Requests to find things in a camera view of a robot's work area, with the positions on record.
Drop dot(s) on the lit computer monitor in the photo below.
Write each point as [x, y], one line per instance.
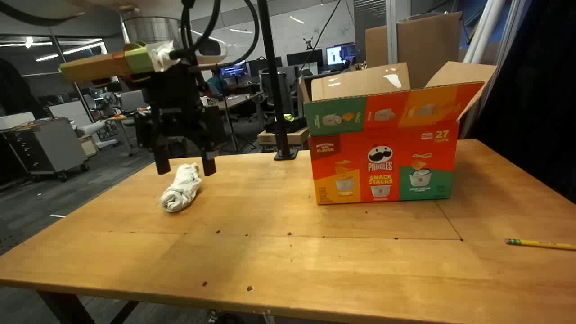
[339, 55]

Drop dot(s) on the yellow pencil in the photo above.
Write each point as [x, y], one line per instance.
[541, 244]

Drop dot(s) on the grey wheeled cabinet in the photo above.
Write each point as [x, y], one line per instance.
[48, 147]

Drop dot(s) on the tan wrist camera mount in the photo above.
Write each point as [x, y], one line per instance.
[102, 66]

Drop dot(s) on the black cap with yellow logo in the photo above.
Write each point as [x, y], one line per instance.
[287, 123]

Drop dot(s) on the white cloth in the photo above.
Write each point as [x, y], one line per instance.
[181, 188]

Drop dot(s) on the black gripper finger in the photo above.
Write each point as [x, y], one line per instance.
[208, 163]
[161, 161]

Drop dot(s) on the small brown cardboard box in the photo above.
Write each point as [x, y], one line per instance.
[282, 138]

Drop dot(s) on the large brown cardboard box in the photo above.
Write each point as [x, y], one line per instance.
[415, 42]

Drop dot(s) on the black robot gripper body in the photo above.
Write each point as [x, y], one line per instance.
[175, 91]

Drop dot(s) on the orange Pringles cardboard box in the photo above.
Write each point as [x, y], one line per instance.
[384, 145]

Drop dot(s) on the white leaning pipes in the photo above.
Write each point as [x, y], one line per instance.
[487, 30]

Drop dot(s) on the black vertical pole with base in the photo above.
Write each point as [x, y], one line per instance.
[274, 78]

